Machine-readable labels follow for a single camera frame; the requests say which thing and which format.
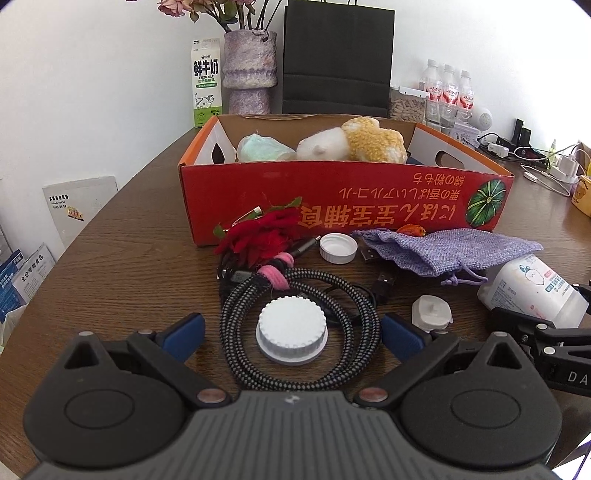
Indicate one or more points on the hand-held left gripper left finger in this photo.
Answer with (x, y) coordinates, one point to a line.
(187, 333)

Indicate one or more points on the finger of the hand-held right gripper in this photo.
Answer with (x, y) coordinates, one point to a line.
(508, 321)
(586, 297)

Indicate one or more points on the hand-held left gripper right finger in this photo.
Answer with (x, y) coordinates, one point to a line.
(401, 338)

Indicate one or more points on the small white flip cap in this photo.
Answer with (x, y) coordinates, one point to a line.
(431, 311)

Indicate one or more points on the large ribbed white lid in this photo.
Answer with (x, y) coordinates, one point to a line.
(292, 330)

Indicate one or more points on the small orange object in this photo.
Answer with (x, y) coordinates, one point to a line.
(411, 229)

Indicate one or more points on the red fabric flower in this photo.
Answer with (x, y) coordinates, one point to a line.
(258, 240)

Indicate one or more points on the red cardboard box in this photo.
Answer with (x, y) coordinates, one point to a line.
(369, 189)

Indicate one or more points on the white and yellow plush toy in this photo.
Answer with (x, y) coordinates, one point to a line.
(374, 143)

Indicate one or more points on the green sponge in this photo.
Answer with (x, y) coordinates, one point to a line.
(263, 150)

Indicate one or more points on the clear container of seeds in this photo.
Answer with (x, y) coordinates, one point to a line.
(406, 108)

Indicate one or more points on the yellow mug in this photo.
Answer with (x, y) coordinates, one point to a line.
(582, 196)

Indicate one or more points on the white power adapter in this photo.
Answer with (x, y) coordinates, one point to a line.
(569, 168)

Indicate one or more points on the white printed carton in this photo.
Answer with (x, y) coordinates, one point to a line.
(36, 277)

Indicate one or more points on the white charger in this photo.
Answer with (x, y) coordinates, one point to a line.
(497, 149)

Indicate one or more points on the black upright device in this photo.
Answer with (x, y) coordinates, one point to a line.
(518, 131)

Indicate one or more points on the blue and white carton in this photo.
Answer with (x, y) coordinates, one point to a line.
(10, 277)

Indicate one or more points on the white floral tin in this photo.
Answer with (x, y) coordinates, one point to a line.
(464, 134)

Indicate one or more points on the white round speaker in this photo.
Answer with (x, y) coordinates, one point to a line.
(482, 117)

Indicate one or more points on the red label water bottle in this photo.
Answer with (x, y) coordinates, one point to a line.
(466, 94)
(449, 90)
(431, 85)

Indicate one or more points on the green and white milk carton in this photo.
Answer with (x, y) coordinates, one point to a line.
(206, 83)

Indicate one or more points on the purple mottled vase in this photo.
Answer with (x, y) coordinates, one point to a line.
(249, 64)

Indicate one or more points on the black paper bag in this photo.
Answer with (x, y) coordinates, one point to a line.
(337, 55)

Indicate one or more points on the dried pink roses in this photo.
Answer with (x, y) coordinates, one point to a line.
(178, 7)

